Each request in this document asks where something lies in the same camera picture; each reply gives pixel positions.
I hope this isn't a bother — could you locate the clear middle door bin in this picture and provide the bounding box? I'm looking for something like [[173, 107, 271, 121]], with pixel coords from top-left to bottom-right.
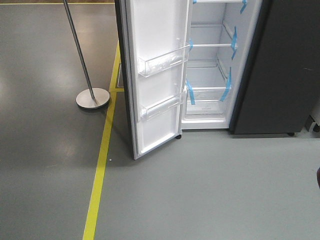
[[137, 44, 191, 78]]

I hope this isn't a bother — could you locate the clear crisper drawer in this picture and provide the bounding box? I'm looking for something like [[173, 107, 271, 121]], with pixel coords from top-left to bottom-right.
[[185, 87, 229, 118]]

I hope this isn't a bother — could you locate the clear door bin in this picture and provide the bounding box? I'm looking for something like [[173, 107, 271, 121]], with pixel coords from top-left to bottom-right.
[[137, 44, 191, 78], [140, 92, 185, 121]]

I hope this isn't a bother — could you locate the silver stand with round base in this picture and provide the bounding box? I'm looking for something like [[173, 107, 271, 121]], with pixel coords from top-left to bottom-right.
[[62, 0, 110, 110]]

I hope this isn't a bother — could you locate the clear lower door bin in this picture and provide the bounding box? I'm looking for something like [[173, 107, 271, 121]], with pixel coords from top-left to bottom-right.
[[140, 92, 185, 121]]

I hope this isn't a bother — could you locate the dark grey fridge body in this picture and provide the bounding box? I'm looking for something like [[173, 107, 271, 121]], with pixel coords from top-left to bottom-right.
[[181, 0, 320, 136]]

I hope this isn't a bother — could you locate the grey appliance at right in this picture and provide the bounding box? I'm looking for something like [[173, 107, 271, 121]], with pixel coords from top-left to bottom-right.
[[304, 100, 320, 133]]

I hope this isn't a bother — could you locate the floor sign plate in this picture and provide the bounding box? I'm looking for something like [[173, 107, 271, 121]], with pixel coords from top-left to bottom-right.
[[116, 63, 124, 89]]

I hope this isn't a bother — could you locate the open fridge door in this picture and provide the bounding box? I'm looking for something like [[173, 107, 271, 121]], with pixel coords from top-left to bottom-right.
[[115, 0, 192, 160]]

